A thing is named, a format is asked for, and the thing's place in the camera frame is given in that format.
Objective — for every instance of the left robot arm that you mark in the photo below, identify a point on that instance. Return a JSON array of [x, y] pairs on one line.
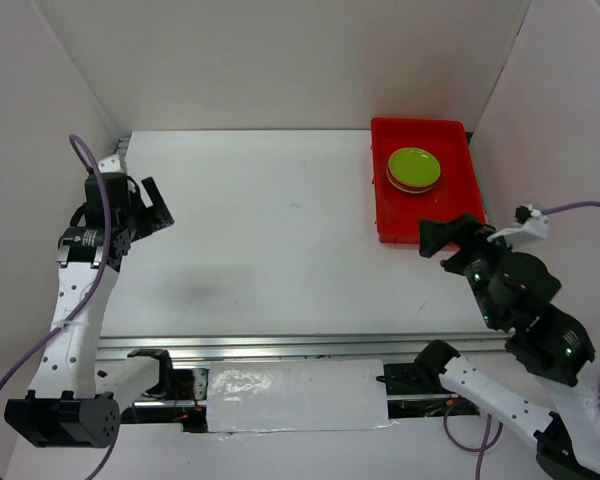
[[70, 402]]

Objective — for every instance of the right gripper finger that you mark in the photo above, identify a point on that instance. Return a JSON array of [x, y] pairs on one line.
[[458, 262], [434, 236]]

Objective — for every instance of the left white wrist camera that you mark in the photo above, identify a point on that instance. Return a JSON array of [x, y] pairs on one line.
[[112, 164]]

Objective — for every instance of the red plastic bin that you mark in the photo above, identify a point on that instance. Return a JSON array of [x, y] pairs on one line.
[[456, 192]]

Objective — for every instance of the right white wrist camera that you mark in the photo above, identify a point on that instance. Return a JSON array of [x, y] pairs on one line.
[[530, 225]]

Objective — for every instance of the cream plate with motifs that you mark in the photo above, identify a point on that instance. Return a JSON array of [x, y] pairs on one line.
[[409, 189]]

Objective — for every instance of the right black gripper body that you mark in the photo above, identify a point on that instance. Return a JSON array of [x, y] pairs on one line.
[[475, 275]]

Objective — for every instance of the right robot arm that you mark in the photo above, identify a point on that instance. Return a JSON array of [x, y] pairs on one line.
[[557, 351]]

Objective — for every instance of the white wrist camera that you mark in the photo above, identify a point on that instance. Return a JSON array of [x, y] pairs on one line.
[[530, 225], [112, 164]]

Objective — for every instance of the lime green plate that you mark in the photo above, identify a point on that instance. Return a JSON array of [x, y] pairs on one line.
[[414, 167]]

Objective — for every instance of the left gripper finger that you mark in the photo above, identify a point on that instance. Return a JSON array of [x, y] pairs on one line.
[[153, 220], [156, 199]]

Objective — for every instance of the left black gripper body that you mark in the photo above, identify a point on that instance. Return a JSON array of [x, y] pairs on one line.
[[137, 216]]

